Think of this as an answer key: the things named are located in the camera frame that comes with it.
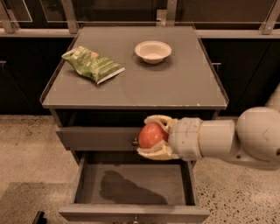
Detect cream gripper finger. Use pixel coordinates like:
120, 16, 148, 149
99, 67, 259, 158
136, 140, 180, 161
144, 115, 177, 133

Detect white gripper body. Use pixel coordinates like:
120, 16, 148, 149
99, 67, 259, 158
168, 118, 202, 161

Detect red apple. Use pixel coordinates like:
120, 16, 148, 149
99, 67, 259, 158
138, 123, 169, 149

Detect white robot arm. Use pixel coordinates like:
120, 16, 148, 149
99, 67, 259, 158
137, 107, 280, 170

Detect round metal drawer knob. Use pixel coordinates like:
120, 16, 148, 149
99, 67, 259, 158
132, 138, 139, 146

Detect open middle drawer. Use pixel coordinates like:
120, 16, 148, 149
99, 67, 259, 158
59, 151, 210, 224

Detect grey drawer cabinet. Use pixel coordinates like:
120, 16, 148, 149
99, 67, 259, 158
38, 25, 229, 224

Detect closed top drawer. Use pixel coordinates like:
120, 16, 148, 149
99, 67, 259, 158
56, 126, 141, 151

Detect white paper bowl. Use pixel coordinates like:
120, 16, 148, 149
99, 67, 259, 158
135, 41, 172, 65

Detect green jalapeno chip bag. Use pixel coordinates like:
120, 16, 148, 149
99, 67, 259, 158
62, 46, 125, 85

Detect black object at floor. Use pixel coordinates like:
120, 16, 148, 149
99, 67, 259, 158
32, 211, 47, 224

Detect metal window railing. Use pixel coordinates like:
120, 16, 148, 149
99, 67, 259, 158
0, 0, 280, 39

